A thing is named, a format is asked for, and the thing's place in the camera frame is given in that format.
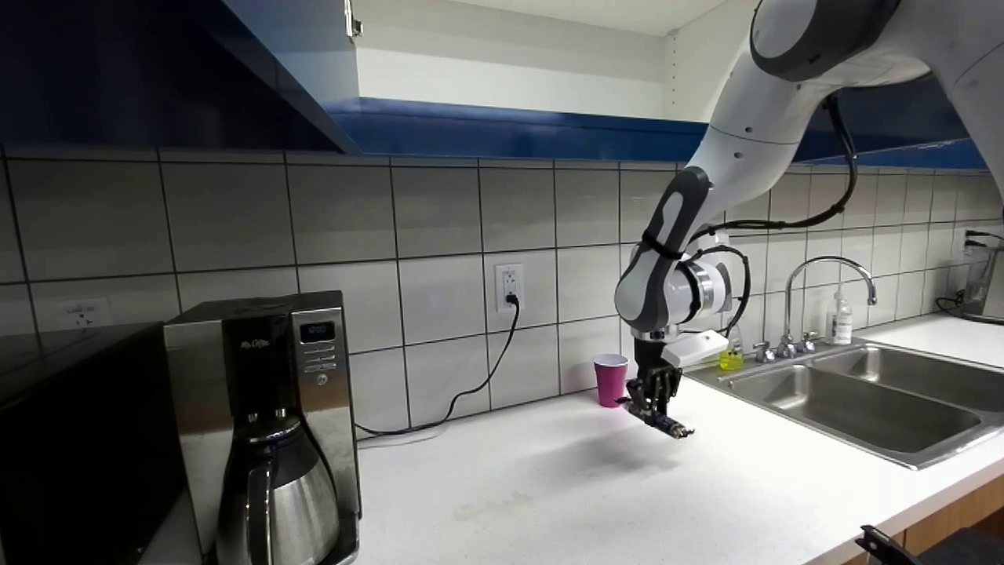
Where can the pink plastic cup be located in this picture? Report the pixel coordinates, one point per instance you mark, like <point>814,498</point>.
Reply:
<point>613,381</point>

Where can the white soap bottle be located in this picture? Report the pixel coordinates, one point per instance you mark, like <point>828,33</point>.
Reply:
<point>843,327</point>

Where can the stainless steel sink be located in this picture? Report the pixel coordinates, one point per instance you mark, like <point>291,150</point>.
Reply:
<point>867,410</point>

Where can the chrome gooseneck faucet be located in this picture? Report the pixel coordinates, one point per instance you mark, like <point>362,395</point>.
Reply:
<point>791,304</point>

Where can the black microwave oven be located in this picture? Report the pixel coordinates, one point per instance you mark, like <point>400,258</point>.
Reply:
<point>73,449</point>

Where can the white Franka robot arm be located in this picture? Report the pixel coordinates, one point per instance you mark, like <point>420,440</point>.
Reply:
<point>755,113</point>

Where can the yellow dish soap bottle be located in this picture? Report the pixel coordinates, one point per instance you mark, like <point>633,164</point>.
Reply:
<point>730,362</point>

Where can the dark countertop appliance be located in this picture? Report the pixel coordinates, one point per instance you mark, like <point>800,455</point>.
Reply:
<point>976,284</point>

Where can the black steel coffee maker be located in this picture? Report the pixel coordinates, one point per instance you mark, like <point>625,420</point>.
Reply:
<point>315,420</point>

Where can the blue wall cabinet white interior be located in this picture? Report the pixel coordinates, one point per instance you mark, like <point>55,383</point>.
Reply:
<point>504,63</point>

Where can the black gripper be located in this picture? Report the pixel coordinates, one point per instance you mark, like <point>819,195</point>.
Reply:
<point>654,377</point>

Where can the white wall outlet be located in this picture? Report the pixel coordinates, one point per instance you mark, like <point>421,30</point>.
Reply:
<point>509,278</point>
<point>89,314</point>

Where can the stainless steel coffee carafe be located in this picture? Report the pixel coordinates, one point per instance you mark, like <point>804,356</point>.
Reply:
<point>284,512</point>

